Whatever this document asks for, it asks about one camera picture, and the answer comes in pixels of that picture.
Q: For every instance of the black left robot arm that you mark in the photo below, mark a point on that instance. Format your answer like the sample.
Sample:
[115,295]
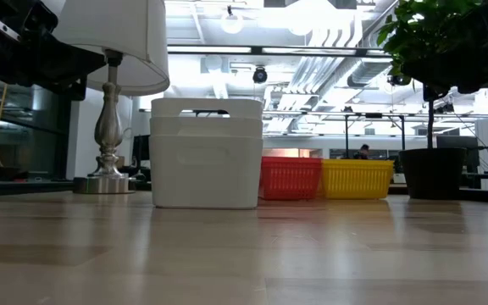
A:
[15,55]

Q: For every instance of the black table edge rail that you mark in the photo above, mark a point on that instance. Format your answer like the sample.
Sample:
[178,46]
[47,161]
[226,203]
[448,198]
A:
[28,187]

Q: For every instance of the black hanging camera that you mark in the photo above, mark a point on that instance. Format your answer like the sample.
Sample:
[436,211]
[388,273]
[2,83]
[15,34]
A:
[259,75]

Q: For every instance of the green plant in black pot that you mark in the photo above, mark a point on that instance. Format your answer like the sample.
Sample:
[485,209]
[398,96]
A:
[432,173]

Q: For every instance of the round ceiling lamp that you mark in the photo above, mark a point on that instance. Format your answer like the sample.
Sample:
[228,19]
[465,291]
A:
[232,23]

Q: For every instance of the person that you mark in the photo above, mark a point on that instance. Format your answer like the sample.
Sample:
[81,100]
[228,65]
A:
[362,152]

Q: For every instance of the yellow slotted plastic basket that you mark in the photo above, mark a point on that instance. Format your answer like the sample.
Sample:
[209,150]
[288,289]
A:
[356,162]
[356,184]

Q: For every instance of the black computer monitor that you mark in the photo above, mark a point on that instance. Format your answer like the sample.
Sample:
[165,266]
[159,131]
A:
[141,150]
[473,148]

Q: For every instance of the silver lamp with white shade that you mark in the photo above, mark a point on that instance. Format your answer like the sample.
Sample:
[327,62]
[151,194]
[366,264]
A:
[117,38]

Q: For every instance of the black metal frame stand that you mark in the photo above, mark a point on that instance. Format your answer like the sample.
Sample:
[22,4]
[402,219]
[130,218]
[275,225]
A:
[346,131]

